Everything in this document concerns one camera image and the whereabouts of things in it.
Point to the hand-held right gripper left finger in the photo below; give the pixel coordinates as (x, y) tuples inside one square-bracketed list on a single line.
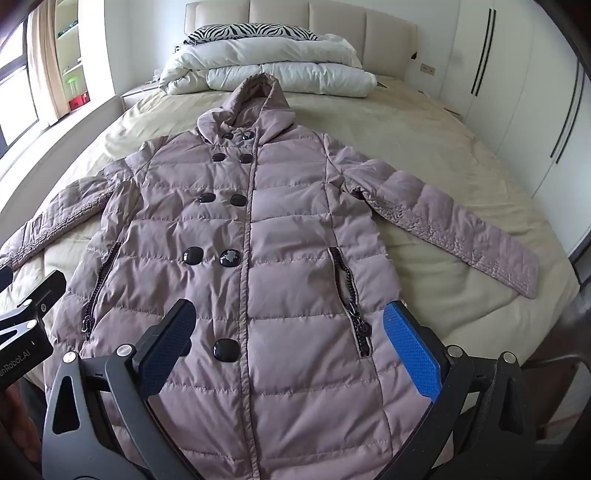
[(166, 350)]

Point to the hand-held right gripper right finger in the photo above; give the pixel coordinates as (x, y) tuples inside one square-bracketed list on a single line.
[(411, 346)]

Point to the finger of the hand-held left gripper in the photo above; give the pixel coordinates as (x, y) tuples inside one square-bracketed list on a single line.
[(46, 290), (4, 277)]

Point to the mauve quilted hooded jacket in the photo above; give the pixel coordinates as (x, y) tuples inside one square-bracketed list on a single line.
[(286, 277)]

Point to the black framed window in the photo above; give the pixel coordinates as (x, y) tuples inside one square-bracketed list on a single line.
[(14, 92)]

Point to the red box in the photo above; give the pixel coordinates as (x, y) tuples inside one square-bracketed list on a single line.
[(79, 101)]

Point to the green stool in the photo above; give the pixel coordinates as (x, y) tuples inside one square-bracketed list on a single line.
[(72, 84)]

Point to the bed with beige sheet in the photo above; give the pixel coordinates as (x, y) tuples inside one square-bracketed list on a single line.
[(438, 138)]

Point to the beige curtain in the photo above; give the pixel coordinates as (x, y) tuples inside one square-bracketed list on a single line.
[(46, 69)]

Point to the white nightstand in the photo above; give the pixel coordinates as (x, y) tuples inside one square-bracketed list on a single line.
[(138, 94)]

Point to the white folded duvet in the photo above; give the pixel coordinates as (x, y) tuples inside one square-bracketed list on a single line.
[(277, 60)]

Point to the zebra print pillow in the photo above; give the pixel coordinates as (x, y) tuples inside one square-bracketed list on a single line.
[(249, 33)]

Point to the beige padded headboard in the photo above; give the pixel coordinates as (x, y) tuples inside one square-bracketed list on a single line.
[(332, 18)]

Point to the white wall shelf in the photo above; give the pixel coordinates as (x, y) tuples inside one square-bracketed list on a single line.
[(71, 46)]

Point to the white wall socket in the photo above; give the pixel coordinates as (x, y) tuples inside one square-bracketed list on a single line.
[(427, 69)]

